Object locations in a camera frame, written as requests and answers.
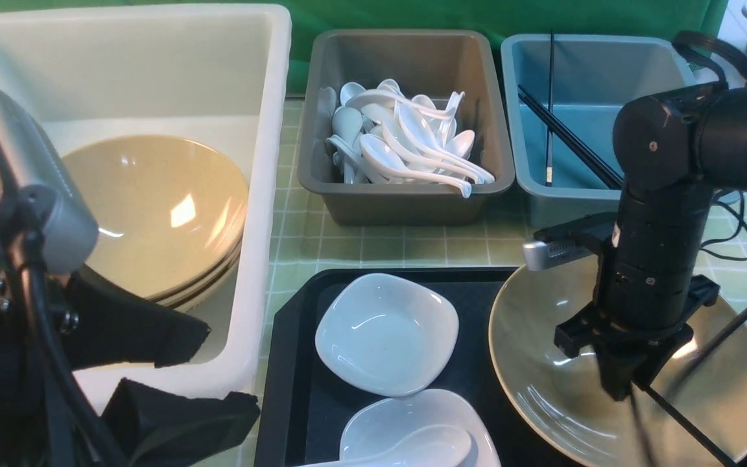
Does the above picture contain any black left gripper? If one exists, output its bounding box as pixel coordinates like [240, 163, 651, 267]
[0, 269, 211, 466]

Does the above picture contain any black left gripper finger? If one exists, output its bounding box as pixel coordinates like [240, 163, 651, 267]
[101, 379, 261, 466]

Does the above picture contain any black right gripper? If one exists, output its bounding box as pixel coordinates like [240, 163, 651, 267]
[554, 275, 720, 401]

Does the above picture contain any tan noodle bowl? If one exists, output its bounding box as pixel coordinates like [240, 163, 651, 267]
[488, 257, 747, 466]

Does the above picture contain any white ceramic soup spoon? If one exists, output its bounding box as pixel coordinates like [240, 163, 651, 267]
[312, 424, 472, 466]

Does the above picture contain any white square dish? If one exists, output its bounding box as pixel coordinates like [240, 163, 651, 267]
[314, 273, 460, 397]
[340, 389, 501, 466]

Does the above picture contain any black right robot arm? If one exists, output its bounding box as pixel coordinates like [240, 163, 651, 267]
[490, 82, 747, 466]

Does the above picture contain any bottom stacked tan bowl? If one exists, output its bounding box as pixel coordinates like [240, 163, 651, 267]
[169, 256, 239, 313]

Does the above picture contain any middle stacked tan bowl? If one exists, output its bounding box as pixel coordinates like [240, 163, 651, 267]
[148, 240, 241, 311]

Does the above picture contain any black serving tray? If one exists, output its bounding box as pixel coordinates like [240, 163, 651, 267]
[255, 267, 747, 467]

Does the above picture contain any upright black chopstick in bin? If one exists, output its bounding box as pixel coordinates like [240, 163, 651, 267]
[545, 30, 555, 187]

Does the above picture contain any large white plastic tub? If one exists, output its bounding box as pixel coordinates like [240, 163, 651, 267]
[0, 3, 292, 411]

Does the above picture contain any diagonal black chopstick in bin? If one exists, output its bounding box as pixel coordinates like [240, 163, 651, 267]
[518, 85, 623, 189]

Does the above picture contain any blue plastic bin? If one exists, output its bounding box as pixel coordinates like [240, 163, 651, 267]
[500, 34, 698, 230]

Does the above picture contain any pile of white spoons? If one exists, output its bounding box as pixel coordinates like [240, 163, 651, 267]
[317, 78, 496, 198]

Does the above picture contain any green backdrop cloth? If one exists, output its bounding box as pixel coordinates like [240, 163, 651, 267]
[0, 0, 728, 95]

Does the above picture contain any grey plastic bin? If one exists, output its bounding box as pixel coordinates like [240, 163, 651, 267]
[298, 29, 516, 226]

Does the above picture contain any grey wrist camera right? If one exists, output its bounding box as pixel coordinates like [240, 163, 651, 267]
[523, 212, 617, 271]

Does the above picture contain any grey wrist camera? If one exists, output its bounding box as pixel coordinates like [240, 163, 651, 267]
[0, 90, 98, 275]
[523, 212, 617, 271]

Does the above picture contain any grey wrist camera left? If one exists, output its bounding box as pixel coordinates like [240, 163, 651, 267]
[0, 90, 98, 275]

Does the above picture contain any black cable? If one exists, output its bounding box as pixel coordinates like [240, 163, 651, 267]
[672, 30, 747, 263]

